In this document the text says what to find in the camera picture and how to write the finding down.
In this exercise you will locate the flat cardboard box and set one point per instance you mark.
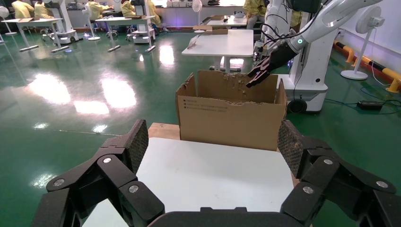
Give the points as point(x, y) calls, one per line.
point(216, 31)

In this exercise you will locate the big torn cardboard box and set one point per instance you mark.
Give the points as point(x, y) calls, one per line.
point(228, 125)

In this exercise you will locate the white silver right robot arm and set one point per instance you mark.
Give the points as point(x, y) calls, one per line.
point(329, 18)

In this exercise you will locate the person in yellow coat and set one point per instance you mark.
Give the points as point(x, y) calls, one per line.
point(95, 9)
point(22, 9)
point(253, 6)
point(154, 15)
point(42, 11)
point(296, 18)
point(127, 8)

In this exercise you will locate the white wheeled robot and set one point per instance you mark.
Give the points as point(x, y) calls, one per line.
point(308, 62)
point(64, 34)
point(142, 36)

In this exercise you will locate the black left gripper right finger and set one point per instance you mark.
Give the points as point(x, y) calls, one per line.
point(338, 185)

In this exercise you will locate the yellow black floor barrier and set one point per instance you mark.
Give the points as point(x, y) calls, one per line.
point(391, 73)

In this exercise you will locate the white work table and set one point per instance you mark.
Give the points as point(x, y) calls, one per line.
point(225, 44)
point(231, 22)
point(125, 20)
point(31, 21)

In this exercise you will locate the grey table foot bar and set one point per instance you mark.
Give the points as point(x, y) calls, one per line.
point(150, 49)
point(114, 48)

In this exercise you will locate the black power adapter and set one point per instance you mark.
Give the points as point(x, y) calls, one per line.
point(369, 105)

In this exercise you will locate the small white device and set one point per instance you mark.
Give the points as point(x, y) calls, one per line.
point(239, 14)

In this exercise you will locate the small cardboard box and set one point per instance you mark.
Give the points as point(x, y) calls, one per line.
point(216, 17)

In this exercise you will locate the white pedestal fan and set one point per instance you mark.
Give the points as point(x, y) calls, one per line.
point(197, 6)
point(371, 20)
point(3, 12)
point(94, 38)

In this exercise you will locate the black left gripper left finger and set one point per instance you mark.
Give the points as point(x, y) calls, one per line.
point(103, 175)

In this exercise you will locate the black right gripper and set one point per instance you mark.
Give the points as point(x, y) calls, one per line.
point(282, 56)

